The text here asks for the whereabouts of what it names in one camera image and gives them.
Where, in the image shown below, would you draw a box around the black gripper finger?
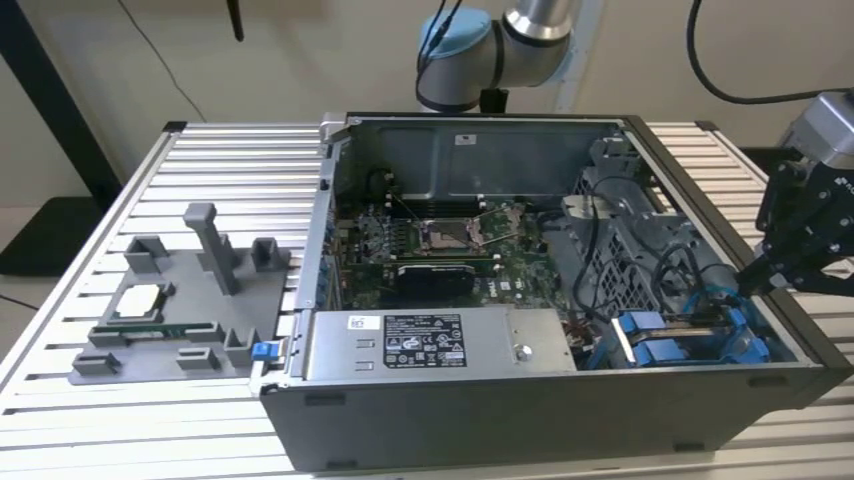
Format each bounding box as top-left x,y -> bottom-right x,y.
736,242 -> 786,296
776,249 -> 854,297

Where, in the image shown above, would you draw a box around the black disk wire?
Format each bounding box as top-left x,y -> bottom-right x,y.
650,243 -> 742,314

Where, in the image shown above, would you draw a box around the grey disk bay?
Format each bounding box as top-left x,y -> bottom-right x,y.
610,302 -> 775,367

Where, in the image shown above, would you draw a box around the grey perforated drive cage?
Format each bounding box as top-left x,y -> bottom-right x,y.
545,164 -> 722,321

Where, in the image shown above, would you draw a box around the green motherboard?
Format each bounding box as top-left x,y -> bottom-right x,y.
332,197 -> 575,311

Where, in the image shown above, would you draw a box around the metal socket cover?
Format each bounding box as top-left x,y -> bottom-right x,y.
469,206 -> 529,246

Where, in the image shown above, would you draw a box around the CPU socket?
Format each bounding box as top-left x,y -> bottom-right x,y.
416,217 -> 479,254

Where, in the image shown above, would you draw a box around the black open PC case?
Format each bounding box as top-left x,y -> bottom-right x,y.
249,110 -> 854,474

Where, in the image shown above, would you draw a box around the black graphics card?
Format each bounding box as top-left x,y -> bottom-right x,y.
395,261 -> 479,307

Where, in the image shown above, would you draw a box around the black RAM slots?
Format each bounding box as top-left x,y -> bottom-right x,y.
384,194 -> 487,219

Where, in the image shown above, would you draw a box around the thin metal locking lever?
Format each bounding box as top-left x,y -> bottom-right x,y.
391,193 -> 423,222

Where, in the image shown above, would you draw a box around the black motherboard power plug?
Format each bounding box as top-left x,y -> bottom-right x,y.
364,168 -> 396,201

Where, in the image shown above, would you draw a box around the silver power supply unit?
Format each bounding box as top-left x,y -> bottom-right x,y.
303,307 -> 579,384

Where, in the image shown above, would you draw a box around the grey parts rack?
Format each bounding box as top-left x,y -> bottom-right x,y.
69,202 -> 301,386

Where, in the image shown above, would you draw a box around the green RAM stick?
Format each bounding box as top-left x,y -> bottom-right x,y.
96,322 -> 219,337

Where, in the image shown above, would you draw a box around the silver CPU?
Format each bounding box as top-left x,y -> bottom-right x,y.
116,284 -> 168,319

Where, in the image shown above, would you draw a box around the black hanging antenna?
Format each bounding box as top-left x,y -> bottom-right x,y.
224,0 -> 245,44

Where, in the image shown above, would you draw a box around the light blue disk wire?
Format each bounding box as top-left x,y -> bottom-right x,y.
683,282 -> 759,324

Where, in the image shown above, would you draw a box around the blue disk carrier handle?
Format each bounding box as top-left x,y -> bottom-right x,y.
636,342 -> 686,364

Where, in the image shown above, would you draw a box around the long black case wire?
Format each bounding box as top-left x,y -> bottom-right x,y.
573,174 -> 662,321

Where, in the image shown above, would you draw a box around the coloured power supply wires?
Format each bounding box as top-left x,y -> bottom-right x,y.
561,312 -> 602,354

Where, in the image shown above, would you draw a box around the thick black gripper cable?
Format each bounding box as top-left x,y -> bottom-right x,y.
686,0 -> 826,105

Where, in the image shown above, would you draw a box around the black arm joint cable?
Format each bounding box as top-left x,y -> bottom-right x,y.
416,0 -> 465,69

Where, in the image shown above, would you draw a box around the thin dark wall cable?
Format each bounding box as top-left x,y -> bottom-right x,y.
116,0 -> 209,124

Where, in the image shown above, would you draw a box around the black upright post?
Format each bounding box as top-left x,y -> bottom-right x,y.
0,0 -> 125,201

